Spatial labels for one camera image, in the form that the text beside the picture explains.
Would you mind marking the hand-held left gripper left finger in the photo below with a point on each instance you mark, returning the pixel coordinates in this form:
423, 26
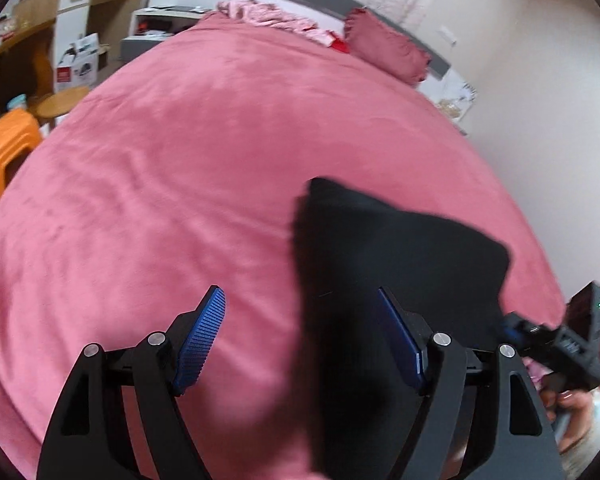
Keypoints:
200, 345

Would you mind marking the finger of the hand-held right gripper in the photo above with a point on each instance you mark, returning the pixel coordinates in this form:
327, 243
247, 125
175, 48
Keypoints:
512, 332

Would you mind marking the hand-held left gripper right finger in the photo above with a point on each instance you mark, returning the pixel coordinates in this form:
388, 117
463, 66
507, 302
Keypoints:
400, 340

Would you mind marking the black pants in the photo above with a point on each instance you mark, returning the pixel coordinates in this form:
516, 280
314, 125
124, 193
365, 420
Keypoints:
380, 250

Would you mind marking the person's right forearm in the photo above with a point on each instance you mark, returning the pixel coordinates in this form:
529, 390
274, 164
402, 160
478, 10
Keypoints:
582, 435

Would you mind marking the person's right hand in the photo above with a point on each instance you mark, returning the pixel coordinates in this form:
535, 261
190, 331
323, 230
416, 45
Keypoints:
562, 400

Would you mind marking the pink bed blanket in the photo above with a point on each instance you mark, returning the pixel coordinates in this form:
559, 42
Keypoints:
180, 185

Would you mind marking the white nightstand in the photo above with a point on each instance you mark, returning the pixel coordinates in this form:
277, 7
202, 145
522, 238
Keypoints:
150, 30
452, 112

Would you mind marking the orange plastic stool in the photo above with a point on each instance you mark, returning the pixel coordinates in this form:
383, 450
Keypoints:
7, 145

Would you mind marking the round wooden stool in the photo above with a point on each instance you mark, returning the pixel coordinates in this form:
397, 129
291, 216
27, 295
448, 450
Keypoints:
62, 100

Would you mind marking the dark pink ruffled pillow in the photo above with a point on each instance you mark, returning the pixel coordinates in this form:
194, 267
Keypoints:
387, 47

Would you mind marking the red cloth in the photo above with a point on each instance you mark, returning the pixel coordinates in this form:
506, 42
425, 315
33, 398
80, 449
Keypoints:
339, 46

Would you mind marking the blue lid container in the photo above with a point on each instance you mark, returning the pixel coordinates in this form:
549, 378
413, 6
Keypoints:
16, 102

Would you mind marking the white and red cardboard box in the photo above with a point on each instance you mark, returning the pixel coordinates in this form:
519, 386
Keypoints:
77, 65

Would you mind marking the pink floral garment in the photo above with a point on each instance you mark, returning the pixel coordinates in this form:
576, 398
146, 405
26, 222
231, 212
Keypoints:
270, 17

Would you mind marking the wooden desk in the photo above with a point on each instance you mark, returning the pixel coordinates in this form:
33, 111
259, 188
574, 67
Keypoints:
25, 35

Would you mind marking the white cabinet door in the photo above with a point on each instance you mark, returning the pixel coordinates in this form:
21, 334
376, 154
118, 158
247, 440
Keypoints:
75, 10

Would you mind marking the white wall socket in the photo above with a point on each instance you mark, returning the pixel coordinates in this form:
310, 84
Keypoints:
447, 35

